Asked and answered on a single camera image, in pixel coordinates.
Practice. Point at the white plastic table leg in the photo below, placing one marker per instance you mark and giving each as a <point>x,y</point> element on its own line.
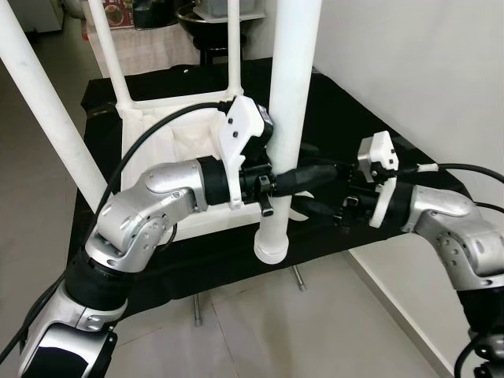
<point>47,102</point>
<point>235,47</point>
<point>110,55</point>
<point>291,94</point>

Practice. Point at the black tablecloth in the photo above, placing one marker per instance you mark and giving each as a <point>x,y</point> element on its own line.
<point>354,110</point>

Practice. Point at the metal table support leg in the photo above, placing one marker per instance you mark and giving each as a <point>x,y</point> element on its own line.
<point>197,311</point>
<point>299,277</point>

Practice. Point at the white plastic table top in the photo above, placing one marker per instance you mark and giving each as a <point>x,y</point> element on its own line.
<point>181,146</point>

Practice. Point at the black stool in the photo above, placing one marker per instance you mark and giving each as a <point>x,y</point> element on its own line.
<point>216,57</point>

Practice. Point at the beige mat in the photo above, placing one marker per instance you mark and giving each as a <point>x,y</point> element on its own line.
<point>150,51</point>

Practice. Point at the black bag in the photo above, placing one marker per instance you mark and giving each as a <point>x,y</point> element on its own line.
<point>153,12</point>

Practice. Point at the red printed box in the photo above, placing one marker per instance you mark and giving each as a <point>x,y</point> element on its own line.
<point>114,12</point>

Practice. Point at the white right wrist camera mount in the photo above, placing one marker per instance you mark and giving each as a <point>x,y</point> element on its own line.
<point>378,150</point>

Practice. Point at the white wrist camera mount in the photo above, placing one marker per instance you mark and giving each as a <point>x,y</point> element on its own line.
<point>240,126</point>
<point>378,150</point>

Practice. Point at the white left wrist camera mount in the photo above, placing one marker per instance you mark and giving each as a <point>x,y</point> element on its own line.
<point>240,126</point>

